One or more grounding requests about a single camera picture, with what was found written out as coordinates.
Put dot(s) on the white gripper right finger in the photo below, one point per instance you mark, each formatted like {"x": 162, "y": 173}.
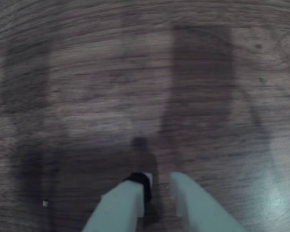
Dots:
{"x": 198, "y": 212}

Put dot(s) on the gripper white left finger black band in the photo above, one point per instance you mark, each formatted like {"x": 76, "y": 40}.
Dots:
{"x": 118, "y": 207}

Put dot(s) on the small white crumb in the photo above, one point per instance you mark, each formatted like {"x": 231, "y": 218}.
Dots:
{"x": 45, "y": 203}

